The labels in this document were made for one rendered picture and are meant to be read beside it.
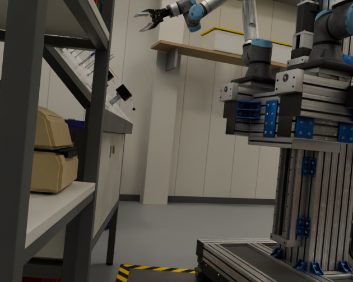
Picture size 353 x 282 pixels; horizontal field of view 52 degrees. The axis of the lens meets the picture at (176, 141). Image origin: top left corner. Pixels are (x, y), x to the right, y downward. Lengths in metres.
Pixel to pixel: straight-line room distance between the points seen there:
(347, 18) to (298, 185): 0.78
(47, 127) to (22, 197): 0.32
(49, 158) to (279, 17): 4.97
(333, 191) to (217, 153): 3.03
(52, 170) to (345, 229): 1.59
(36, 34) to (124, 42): 4.02
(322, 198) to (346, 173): 0.19
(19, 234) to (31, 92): 0.17
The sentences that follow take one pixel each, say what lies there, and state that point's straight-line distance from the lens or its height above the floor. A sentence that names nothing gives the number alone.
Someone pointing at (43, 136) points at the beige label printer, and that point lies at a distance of 0.77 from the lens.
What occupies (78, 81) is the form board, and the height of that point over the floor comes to 0.93.
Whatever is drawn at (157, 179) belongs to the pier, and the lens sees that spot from 4.35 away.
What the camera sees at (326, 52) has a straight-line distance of 1.66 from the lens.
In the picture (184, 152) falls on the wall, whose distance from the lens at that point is 4.62.
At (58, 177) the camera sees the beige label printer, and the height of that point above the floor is 0.70.
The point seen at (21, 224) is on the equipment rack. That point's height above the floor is 0.68.
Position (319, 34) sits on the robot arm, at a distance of 1.70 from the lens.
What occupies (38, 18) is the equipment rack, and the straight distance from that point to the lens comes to 0.48.
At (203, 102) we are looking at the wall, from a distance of 4.72.
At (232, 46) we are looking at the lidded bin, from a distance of 4.38.
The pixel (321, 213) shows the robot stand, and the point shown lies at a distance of 1.91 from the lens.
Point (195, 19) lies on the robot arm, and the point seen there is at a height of 1.45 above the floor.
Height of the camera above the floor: 0.80
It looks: level
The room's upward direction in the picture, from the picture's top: 5 degrees clockwise
